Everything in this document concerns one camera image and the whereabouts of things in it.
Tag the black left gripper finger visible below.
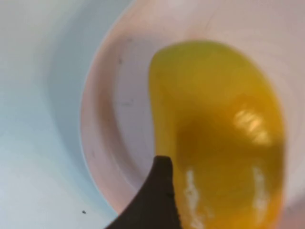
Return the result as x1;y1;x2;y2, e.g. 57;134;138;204
104;155;182;229

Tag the mango with orange end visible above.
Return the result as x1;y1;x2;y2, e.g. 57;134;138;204
148;40;286;229

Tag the pink round plate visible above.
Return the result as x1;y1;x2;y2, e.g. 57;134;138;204
80;0;305;229

